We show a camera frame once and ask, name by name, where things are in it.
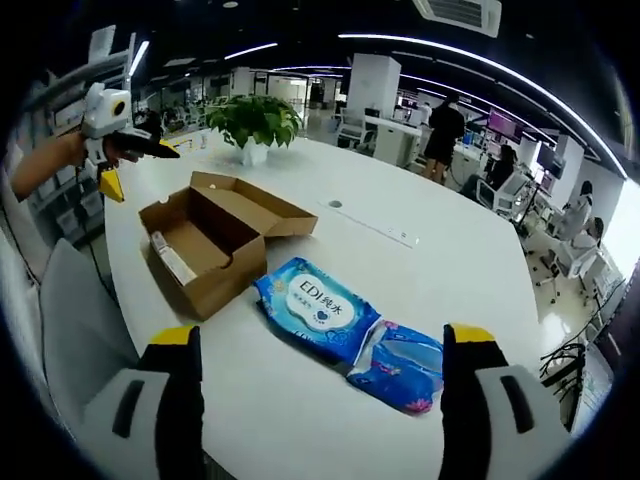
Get white table cable cover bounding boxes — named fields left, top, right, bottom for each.
left=318, top=198, right=420, bottom=250

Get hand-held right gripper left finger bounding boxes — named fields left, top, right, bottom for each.
left=79, top=325, right=206, bottom=480

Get grey metal shelf rack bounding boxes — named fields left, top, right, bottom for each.
left=19, top=24, right=151, bottom=241

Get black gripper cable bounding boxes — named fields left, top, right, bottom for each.
left=74, top=167, right=121, bottom=306

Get brown cardboard shoe box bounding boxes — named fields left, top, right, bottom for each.
left=138, top=170, right=319, bottom=322

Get white office chair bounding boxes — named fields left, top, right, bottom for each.
left=337, top=107, right=369, bottom=146
left=474, top=172, right=529, bottom=219

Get blue wipes pack soft item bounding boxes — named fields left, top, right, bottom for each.
left=252, top=256, right=384, bottom=369

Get small white carton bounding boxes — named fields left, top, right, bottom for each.
left=149, top=229, right=199, bottom=287

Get person's beige shirt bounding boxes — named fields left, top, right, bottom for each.
left=0, top=164, right=56, bottom=401

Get ceiling air conditioner vent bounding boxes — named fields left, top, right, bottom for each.
left=412, top=0, right=503, bottom=39

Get black tangled cables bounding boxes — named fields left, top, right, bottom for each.
left=539, top=342, right=591, bottom=401

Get long curved ceiling light strip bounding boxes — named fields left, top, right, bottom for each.
left=338, top=33, right=629, bottom=179

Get person's left hand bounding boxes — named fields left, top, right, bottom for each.
left=63, top=130, right=91, bottom=169

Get green plant in white pot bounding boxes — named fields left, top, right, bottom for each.
left=204, top=94, right=304, bottom=167

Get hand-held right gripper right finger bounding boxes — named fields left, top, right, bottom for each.
left=439, top=323, right=571, bottom=480

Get purple screen monitor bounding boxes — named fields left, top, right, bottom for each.
left=487, top=108, right=521, bottom=141

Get dark screen monitor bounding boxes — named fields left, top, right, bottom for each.
left=535, top=142, right=564, bottom=174

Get blue floral packet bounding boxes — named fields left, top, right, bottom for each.
left=344, top=319, right=446, bottom=416

